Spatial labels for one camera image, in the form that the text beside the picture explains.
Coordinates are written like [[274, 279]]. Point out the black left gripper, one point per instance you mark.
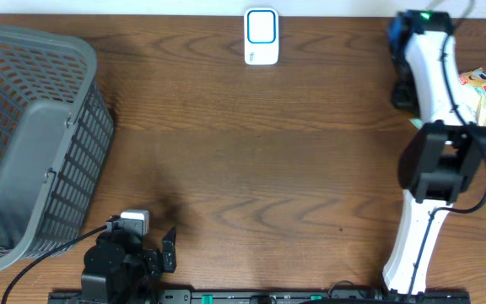
[[155, 266]]

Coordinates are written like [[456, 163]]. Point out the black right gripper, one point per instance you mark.
[[400, 100]]

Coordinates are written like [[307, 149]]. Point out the light blue wipes pack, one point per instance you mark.
[[416, 122]]

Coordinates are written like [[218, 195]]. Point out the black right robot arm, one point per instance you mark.
[[443, 169]]

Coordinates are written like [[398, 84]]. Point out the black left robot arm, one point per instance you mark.
[[118, 269]]

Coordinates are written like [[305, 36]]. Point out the white barcode scanner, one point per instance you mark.
[[261, 36]]

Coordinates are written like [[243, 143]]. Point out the grey plastic mesh basket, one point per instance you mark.
[[55, 134]]

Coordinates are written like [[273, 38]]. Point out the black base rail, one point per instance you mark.
[[339, 294]]

